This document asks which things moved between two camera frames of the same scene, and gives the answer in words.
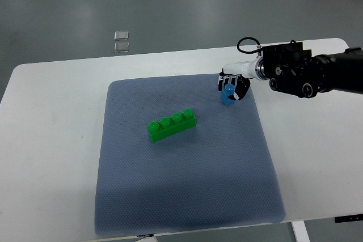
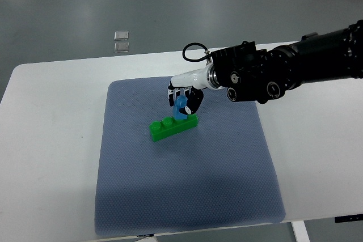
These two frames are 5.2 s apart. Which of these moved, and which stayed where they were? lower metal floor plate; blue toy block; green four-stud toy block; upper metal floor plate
Moved: blue toy block
Stayed: upper metal floor plate; lower metal floor plate; green four-stud toy block
